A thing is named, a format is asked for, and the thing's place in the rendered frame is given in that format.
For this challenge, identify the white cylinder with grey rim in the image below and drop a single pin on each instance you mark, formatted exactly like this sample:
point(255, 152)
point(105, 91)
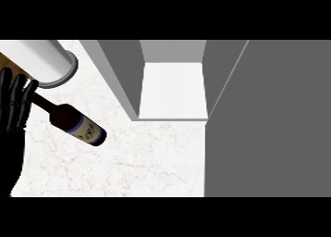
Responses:
point(35, 58)

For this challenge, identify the dark wine bottle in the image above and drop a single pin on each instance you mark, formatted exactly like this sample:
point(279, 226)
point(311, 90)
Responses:
point(77, 125)

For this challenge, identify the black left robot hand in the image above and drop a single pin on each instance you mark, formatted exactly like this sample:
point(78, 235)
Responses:
point(3, 129)

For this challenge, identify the grey open cabinet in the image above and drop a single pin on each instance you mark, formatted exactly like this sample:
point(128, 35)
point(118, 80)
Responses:
point(168, 89)

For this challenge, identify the dark grey cabinet door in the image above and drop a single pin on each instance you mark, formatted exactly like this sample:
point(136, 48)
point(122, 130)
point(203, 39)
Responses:
point(271, 123)

